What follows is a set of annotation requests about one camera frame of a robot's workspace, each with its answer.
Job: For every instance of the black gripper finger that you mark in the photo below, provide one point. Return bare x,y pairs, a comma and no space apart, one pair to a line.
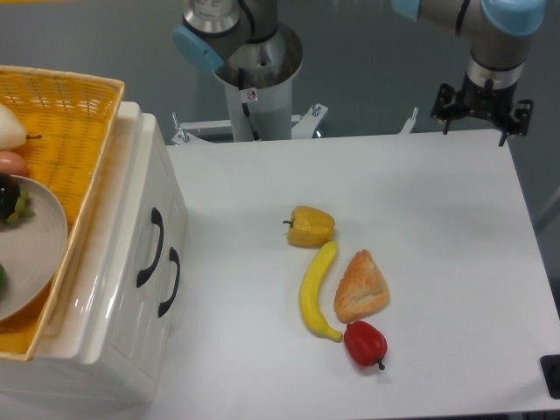
516,123
443,108

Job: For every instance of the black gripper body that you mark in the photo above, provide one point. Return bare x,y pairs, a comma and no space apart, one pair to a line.
485,103

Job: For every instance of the white drawer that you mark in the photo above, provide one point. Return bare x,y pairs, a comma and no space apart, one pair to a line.
152,219

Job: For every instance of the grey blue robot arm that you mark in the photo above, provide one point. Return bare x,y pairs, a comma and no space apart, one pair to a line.
500,32

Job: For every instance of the white drawer cabinet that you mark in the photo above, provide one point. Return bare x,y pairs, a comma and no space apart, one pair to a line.
58,366

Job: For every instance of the yellow bell pepper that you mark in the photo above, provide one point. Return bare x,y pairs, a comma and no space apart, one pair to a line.
309,227

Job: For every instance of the triangular pastry bread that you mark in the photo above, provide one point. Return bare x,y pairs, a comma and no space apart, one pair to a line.
362,291

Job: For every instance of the yellow banana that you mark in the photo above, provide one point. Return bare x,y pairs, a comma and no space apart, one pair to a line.
309,291

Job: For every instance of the black corner device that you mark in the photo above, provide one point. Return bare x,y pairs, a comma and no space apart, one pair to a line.
550,365

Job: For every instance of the red bell pepper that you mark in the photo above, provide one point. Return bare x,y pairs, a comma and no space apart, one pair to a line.
366,345

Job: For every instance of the yellow woven basket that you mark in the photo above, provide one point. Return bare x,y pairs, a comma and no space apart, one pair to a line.
74,114

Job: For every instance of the white pear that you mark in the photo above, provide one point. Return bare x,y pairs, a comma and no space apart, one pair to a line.
13,133

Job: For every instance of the grey round plate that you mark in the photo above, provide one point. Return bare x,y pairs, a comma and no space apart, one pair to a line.
31,252

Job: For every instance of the green grape bunch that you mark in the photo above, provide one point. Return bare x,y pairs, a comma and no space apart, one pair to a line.
16,210

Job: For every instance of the pink sausage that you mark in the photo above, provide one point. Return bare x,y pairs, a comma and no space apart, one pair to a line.
12,163

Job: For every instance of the dark purple eggplant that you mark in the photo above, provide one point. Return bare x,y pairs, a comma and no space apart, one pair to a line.
9,195

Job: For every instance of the green vegetable piece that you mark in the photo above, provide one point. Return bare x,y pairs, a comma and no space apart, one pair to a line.
3,276

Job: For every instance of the white metal base frame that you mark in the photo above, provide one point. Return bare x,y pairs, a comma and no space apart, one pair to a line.
303,126

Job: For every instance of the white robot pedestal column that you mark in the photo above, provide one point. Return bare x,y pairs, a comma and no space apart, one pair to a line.
257,80

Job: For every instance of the bottom drawer black handle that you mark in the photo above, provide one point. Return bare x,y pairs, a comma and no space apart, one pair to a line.
173,287

